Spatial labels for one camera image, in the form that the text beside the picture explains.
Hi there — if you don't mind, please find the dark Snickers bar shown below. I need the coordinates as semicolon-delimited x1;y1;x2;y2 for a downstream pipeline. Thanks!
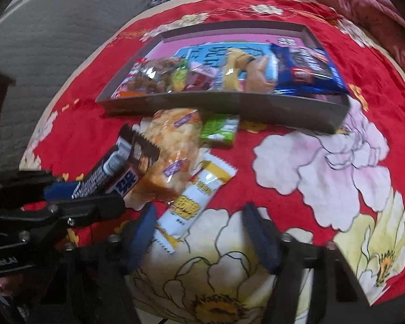
72;124;160;198

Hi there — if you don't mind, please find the white yellow wafer bar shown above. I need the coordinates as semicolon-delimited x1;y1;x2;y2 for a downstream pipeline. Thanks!
154;153;238;254

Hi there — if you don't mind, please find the yellow rice cracker bag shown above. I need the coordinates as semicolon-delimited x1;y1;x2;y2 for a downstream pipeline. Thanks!
123;108;203;211

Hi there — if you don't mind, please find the red panda candy pack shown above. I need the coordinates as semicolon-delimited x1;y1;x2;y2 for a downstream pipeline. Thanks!
110;58;148;99

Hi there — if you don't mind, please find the orange-edged clear biscuit bag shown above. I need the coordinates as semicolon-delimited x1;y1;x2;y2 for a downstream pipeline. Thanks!
143;57;182;94

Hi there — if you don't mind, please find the small purple candy box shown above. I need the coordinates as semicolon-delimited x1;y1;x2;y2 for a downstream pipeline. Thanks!
184;62;218;91

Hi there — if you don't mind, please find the orange clear snack pack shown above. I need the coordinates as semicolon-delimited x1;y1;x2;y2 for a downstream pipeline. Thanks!
244;55;276;94

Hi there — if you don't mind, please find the blue Oreo cookie pack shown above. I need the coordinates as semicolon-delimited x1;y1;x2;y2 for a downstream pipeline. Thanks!
271;44;349;96

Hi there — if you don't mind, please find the yellow Alpenliebe candy pack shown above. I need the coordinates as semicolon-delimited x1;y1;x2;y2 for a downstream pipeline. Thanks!
212;48;255;92

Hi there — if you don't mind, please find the corn shaped lollipop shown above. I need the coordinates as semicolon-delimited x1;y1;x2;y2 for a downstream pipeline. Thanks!
170;60;188;92

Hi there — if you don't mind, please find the red floral blanket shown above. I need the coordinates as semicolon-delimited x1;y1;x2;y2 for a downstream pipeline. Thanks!
21;0;405;323

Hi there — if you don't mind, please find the green small snack pack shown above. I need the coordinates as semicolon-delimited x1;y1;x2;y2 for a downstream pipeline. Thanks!
200;113;240;147

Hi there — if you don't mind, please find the grey box lid tray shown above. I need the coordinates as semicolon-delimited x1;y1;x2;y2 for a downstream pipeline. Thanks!
97;20;350;133

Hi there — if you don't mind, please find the grey quilted headboard cover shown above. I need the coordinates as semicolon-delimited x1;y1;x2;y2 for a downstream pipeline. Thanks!
0;0;150;171

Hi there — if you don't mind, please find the pink book in tray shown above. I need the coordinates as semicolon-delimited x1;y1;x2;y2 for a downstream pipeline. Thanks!
111;34;329;100

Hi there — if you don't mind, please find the beige bed sheet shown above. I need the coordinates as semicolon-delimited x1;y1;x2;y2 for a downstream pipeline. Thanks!
41;0;405;121

